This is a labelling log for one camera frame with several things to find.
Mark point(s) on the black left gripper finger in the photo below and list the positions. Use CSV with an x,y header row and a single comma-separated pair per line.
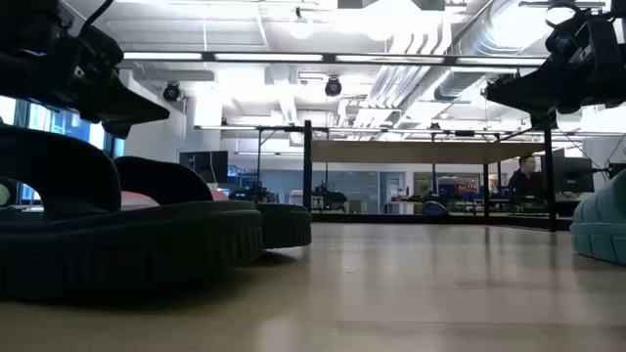
x,y
117,130
132,110

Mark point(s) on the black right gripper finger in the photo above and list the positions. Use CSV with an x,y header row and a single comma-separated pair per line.
x,y
540,118
528,93

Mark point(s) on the black rubber slide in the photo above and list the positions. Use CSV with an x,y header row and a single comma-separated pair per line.
x,y
122,244
283,225

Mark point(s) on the green rubber slide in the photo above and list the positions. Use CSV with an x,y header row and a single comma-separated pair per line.
x,y
604,230

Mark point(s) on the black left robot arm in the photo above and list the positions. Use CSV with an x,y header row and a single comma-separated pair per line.
x,y
29,58

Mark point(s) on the black ceiling spotlight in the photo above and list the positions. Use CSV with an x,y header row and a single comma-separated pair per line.
x,y
333,87
171,92

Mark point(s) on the person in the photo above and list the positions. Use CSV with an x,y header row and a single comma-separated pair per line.
x,y
525,178

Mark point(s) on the black computer monitor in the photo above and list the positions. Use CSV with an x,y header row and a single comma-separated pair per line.
x,y
569,173
203,166

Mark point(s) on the black overhead light bar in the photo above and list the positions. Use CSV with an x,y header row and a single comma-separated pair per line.
x,y
208,57

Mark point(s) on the black aluminium table frame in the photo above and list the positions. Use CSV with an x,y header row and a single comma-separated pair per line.
x,y
513,222

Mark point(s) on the wooden shelf black metal frame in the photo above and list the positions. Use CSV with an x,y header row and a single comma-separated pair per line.
x,y
415,152

